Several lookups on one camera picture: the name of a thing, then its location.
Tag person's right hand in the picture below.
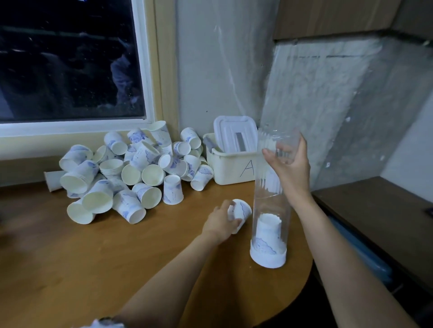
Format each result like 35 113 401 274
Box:
263 132 312 210

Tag person's left hand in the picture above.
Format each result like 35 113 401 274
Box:
202 199 243 246

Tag single blue-printed paper cup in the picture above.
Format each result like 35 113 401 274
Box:
228 199 253 235

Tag clear tube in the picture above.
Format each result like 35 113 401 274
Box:
249 128 294 269

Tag nested stack of paper cups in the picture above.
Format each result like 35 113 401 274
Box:
255 213 286 255

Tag pile of paper cups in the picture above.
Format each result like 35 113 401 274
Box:
44 120 216 225

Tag person's right forearm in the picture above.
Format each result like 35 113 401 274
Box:
294 199 420 328

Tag person's left forearm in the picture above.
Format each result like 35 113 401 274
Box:
111 233 221 328

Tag person's grey shirt sleeve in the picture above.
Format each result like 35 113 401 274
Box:
81 318 127 328

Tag translucent plastic box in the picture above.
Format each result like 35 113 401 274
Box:
203 132 261 186

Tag white plastic lid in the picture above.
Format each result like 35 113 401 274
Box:
214 115 258 154

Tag dark wooden side counter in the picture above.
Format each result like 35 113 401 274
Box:
313 177 433 305

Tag blue bin with tan rim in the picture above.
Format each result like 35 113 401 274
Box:
330 215 395 286

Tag white framed window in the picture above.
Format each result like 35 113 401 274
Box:
0 0 180 163

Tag brown wooden wall cabinet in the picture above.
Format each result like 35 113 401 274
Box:
274 0 433 40

